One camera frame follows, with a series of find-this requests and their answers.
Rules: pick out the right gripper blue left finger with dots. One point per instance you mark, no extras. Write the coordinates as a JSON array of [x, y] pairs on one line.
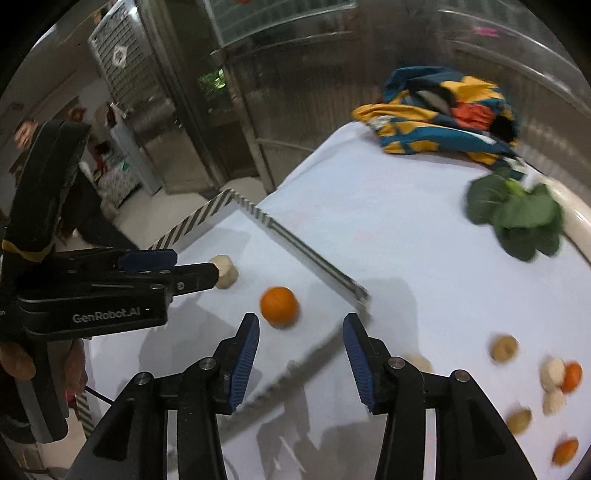
[[234, 359]]

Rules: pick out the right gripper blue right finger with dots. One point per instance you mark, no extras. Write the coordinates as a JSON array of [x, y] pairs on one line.
[[368, 358]]

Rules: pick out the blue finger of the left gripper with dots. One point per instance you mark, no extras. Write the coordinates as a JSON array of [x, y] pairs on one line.
[[191, 278], [148, 260]]

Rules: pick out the large orange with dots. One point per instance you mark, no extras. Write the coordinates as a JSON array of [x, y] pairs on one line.
[[279, 306]]

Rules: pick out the beige cake piece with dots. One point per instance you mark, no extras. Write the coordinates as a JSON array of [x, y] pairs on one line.
[[554, 400], [552, 373]]

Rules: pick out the small orange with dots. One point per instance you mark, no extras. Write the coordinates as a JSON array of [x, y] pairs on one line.
[[565, 451]]

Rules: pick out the brown longan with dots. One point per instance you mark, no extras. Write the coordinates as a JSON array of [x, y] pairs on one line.
[[420, 362], [519, 421], [504, 348]]

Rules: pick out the person hand on gripper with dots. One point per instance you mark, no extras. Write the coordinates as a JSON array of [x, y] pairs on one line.
[[75, 376]]

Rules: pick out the striped white tray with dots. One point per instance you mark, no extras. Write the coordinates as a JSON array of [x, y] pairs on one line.
[[274, 434]]

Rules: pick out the white tablecloth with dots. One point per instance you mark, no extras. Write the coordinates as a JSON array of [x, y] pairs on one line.
[[440, 287]]

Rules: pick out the orange near cakes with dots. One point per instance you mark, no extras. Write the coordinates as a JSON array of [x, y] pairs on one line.
[[572, 377]]

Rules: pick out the green leafy vegetable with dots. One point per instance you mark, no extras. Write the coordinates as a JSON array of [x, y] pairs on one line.
[[525, 222]]

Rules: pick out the white daikon radish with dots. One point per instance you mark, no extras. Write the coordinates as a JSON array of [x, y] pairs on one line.
[[576, 214]]

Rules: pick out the colourful patterned cloth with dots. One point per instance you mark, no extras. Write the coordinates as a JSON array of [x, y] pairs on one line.
[[439, 109]]

